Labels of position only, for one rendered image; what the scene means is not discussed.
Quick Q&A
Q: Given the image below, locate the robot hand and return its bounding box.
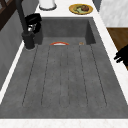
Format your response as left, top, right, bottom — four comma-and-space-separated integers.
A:
113, 44, 128, 70

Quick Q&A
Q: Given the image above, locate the small brown thing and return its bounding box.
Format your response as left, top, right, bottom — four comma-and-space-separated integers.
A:
78, 41, 85, 46

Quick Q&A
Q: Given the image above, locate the small brown round food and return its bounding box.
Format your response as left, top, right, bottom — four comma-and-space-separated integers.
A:
81, 4, 90, 12

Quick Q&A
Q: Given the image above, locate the grey sink with draining board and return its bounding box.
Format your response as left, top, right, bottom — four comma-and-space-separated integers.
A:
0, 16, 120, 120

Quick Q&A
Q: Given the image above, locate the red-rimmed plate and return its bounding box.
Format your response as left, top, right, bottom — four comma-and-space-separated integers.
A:
49, 41, 71, 47

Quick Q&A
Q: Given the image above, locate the yellow plate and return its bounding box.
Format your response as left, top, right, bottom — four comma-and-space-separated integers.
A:
68, 3, 95, 16

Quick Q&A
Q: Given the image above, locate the white round container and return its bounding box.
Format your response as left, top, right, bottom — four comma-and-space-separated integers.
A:
38, 0, 58, 11

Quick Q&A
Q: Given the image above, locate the black tap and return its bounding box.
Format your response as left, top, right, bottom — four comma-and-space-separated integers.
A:
17, 0, 43, 50

